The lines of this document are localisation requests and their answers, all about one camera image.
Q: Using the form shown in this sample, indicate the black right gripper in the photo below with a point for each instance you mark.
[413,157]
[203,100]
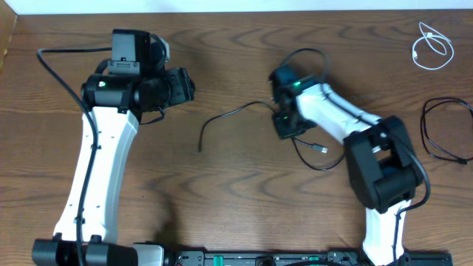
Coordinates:
[283,133]

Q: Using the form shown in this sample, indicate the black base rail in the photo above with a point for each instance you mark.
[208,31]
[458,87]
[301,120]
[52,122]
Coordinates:
[348,257]

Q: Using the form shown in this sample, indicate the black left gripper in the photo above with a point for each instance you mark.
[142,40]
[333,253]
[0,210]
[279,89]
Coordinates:
[183,85]

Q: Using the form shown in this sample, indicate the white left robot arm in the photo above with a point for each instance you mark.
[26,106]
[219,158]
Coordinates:
[133,81]

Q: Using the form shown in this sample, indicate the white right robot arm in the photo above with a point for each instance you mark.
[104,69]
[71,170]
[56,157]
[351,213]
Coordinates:
[383,168]

